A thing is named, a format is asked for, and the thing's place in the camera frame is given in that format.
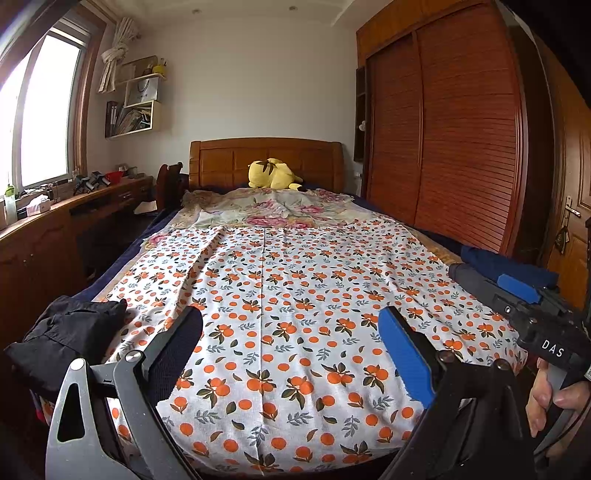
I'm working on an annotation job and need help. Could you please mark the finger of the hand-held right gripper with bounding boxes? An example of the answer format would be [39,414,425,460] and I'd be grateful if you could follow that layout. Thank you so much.
[448,262,509,296]
[489,274,573,324]

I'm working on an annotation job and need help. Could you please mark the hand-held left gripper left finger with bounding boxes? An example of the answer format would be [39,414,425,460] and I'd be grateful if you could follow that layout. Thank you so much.
[45,305,204,480]

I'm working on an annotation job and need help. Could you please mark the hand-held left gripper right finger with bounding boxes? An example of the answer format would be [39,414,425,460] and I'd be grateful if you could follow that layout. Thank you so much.
[378,305,539,480]

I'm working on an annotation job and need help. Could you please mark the blue blazer jacket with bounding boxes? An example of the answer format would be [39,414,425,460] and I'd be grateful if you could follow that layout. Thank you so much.
[461,246,559,289]

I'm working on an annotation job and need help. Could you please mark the person's right hand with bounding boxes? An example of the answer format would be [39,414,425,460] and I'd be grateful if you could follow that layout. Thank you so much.
[525,359,591,439]

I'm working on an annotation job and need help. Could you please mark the black folded garment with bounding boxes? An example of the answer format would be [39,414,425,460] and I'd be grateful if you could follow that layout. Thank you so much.
[4,295,127,398]

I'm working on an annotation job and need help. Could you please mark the orange print bedsheet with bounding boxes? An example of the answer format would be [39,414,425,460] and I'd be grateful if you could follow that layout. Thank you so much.
[99,217,529,474]

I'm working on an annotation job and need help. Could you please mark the wooden door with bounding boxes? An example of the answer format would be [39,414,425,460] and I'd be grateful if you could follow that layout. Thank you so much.
[538,41,591,310]

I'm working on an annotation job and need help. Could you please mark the wooden slatted wardrobe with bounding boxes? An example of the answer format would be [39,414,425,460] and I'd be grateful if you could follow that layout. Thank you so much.
[355,0,561,273]

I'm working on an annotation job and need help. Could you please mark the floral blanket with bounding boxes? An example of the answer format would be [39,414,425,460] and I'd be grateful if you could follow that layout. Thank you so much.
[143,187,356,250]

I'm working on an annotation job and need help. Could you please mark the wooden chair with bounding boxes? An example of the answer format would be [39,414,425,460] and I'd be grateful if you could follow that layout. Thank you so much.
[156,161,190,210]

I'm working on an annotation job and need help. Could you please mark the wooden desk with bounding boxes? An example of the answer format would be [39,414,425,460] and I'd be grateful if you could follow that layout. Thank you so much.
[0,175,154,347]

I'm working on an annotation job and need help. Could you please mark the black desk gadget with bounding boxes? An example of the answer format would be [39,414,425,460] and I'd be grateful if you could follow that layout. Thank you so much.
[74,172,109,195]

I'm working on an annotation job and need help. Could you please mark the wooden bed headboard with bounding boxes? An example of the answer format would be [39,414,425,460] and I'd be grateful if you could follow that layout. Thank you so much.
[189,137,346,193]

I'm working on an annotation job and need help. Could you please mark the yellow plush toy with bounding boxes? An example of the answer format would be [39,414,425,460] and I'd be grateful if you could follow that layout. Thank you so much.
[248,158,304,191]

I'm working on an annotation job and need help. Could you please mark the bottle with green cap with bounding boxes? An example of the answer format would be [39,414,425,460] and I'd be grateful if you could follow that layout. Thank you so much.
[4,184,19,222]

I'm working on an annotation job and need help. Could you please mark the white paper bag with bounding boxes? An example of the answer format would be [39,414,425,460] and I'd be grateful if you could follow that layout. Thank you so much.
[124,76,160,108]

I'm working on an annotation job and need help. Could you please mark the window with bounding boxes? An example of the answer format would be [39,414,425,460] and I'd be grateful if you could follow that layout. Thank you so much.
[0,9,105,195]

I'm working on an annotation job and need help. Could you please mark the tied white curtain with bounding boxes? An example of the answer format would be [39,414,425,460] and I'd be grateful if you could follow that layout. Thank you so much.
[98,17,140,93]

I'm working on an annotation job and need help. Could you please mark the white wall shelf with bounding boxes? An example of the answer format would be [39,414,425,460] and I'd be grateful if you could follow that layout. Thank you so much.
[105,55,168,139]

